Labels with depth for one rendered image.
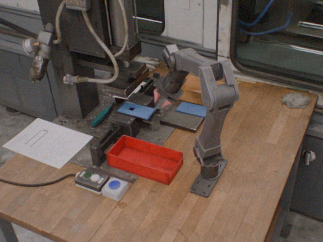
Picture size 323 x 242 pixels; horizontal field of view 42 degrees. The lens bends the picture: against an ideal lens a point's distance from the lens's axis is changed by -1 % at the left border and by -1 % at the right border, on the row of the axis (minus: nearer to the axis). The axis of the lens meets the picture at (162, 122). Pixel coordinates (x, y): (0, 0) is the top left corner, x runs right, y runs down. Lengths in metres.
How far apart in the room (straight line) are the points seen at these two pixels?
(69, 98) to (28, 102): 1.56
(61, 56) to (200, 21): 0.75
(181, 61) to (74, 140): 0.59
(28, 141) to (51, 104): 1.38
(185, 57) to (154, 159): 0.43
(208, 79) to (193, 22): 0.96
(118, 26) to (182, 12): 0.70
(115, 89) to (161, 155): 0.30
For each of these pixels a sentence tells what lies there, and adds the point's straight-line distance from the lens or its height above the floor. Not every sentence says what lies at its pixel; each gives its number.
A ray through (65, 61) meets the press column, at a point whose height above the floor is 1.18.
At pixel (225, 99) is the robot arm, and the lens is 1.22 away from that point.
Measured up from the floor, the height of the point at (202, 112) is 0.92.
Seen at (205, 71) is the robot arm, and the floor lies 1.35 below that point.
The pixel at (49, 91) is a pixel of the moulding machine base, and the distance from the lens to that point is 3.07.
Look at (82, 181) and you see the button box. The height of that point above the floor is 0.93.
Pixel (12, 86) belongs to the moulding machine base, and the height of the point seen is 0.33.
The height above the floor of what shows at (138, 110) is 0.99.
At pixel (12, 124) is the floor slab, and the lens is 3.53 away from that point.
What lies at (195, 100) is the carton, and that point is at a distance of 1.84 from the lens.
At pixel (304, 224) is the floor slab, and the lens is 2.61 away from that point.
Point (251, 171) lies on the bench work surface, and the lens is 1.55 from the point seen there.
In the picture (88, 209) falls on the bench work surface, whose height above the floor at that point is 0.90.
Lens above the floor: 1.96
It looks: 37 degrees down
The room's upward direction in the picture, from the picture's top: 3 degrees counter-clockwise
